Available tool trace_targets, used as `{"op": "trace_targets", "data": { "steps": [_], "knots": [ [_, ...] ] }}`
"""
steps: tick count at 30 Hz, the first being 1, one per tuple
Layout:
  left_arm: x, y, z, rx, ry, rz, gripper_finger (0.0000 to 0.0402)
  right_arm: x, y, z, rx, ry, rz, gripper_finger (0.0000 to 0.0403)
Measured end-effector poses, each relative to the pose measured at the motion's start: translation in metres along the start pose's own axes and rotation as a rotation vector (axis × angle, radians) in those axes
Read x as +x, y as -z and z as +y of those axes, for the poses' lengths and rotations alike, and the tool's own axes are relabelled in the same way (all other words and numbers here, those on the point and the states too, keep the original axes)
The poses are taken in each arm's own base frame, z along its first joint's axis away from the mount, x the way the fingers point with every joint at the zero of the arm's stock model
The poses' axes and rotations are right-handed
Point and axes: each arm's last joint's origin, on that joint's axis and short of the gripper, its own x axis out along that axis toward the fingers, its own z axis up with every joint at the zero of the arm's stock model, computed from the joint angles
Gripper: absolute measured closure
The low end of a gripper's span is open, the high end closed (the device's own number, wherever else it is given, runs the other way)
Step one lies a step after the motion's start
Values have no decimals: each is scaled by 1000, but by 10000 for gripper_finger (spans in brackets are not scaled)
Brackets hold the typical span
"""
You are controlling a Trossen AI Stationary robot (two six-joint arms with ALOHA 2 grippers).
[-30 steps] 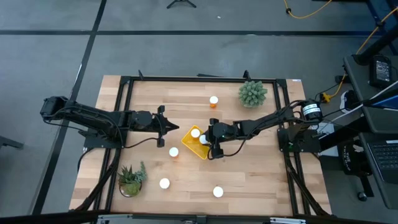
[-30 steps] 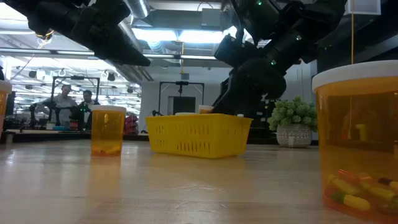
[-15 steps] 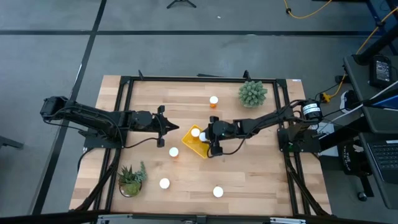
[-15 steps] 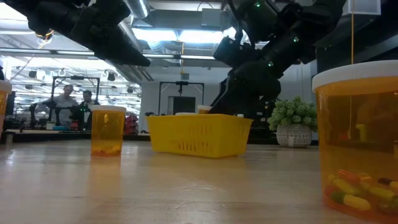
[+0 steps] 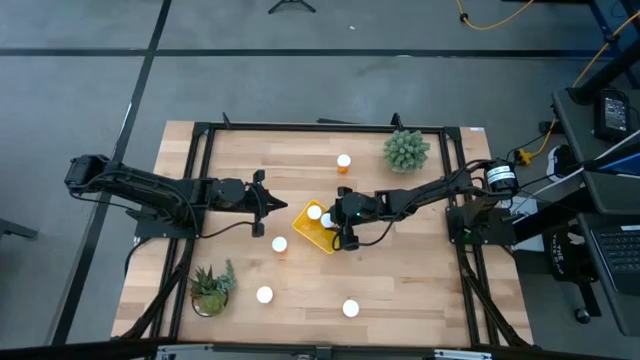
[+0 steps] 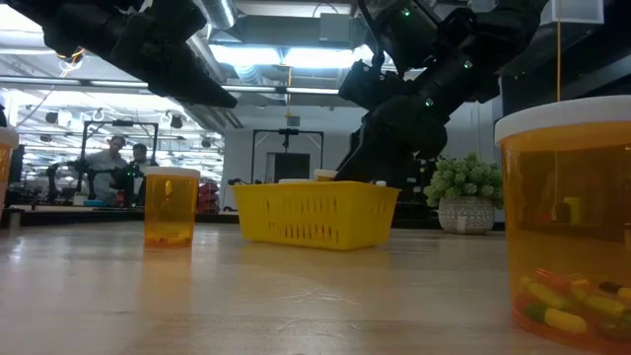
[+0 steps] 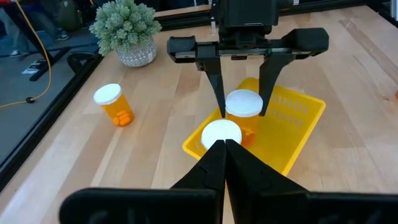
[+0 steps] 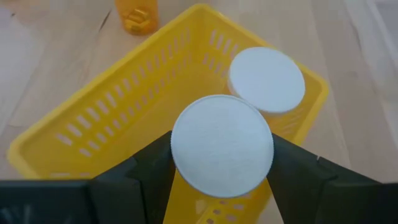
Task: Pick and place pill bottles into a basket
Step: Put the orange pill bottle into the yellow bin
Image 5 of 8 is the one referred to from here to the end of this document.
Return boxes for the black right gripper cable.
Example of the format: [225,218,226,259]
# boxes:
[357,212,401,248]

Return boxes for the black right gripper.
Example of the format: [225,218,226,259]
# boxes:
[328,185,384,253]

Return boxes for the black laptop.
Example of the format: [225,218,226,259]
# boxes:
[589,225,640,297]

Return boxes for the black crossbar with grey brackets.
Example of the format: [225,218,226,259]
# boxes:
[0,338,640,360]

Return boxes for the black slanted pole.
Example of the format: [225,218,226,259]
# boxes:
[567,37,640,106]

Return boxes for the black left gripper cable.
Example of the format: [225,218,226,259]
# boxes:
[198,219,257,240]

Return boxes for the yellow plastic basket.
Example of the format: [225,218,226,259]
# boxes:
[291,199,346,255]

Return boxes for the grey side desk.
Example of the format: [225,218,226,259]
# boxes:
[551,87,640,337]

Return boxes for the black power brick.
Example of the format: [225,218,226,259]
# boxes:
[593,88,632,143]

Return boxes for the blue flat object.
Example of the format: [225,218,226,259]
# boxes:
[597,149,640,177]

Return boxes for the black tripod legs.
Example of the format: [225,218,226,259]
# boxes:
[267,0,318,15]

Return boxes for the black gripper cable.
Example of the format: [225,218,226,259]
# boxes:
[357,212,401,248]
[198,219,257,240]

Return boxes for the black aluminium table frame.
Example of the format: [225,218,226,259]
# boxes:
[117,112,534,349]

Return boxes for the round pale green spiky plant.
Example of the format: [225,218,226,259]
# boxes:
[383,128,432,175]

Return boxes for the green succulent in glass pot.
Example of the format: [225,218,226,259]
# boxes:
[188,258,238,319]

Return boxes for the black chair base leg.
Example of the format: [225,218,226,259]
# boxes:
[0,218,40,242]

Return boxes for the black bag white lettering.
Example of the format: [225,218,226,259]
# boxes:
[542,227,604,324]

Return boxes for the yellow floor cable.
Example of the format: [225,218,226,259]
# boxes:
[454,0,536,32]

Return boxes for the yellow cable with plug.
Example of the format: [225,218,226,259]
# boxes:
[514,12,640,169]

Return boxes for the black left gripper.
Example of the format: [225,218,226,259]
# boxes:
[243,168,290,239]

